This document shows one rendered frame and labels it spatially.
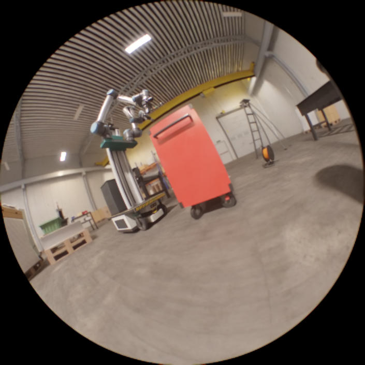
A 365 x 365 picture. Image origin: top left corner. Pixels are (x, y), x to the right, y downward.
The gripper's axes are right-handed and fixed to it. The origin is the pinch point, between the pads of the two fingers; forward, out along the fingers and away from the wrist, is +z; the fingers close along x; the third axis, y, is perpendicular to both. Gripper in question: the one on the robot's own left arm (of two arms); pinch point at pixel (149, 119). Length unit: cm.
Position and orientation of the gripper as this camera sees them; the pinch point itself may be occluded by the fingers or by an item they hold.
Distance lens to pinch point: 169.5
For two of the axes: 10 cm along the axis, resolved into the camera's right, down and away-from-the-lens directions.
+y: 5.4, -6.7, -5.1
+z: 6.2, 7.3, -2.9
